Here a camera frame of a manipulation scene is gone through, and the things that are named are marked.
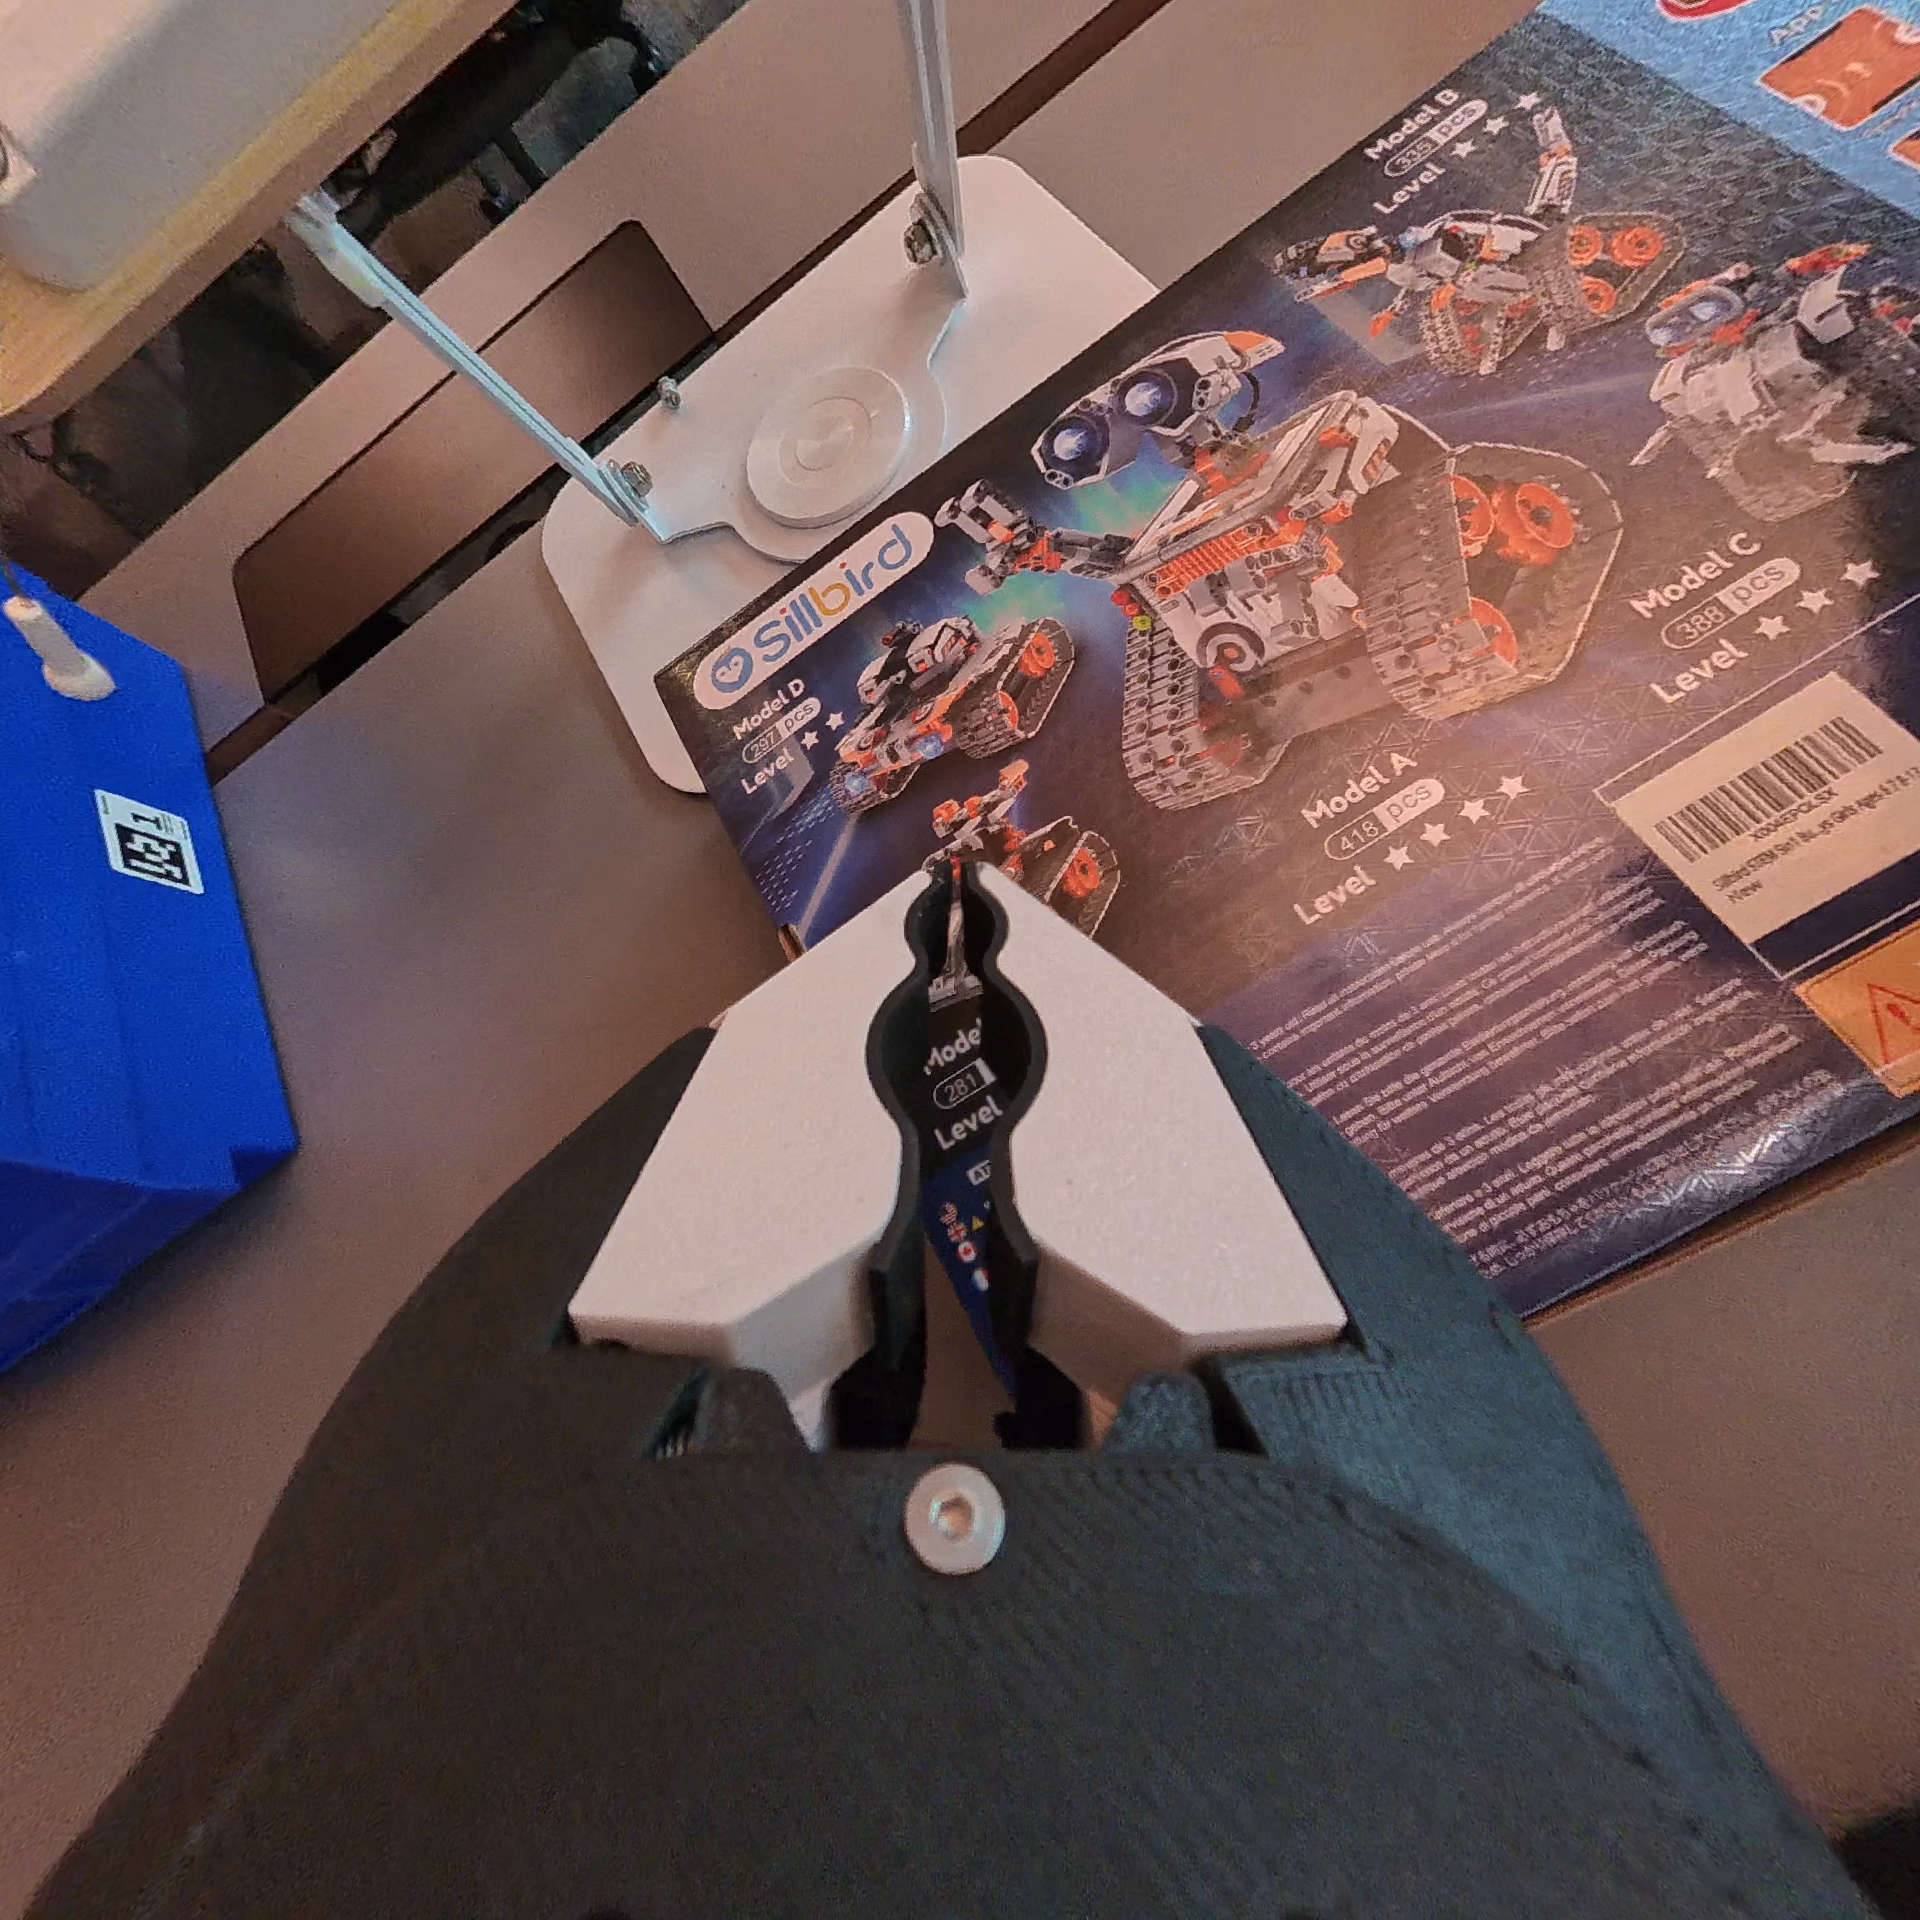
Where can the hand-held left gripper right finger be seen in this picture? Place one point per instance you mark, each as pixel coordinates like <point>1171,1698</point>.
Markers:
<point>1171,1184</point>

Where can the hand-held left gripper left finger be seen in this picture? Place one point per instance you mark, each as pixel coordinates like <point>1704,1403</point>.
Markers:
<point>750,1184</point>

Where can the blue robot kit box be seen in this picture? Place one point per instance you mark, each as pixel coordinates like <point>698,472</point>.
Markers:
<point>1425,900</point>

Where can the grey desk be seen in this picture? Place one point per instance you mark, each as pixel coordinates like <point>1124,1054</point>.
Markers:
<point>494,931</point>

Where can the blue plastic bin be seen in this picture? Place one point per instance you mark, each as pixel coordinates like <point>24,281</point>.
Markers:
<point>105,1020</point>

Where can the white stand base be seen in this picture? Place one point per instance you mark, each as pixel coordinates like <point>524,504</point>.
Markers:
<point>1035,284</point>

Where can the wooden table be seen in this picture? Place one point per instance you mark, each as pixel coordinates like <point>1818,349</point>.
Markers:
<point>89,360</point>

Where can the white box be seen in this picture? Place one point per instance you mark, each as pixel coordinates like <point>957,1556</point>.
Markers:
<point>181,118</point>

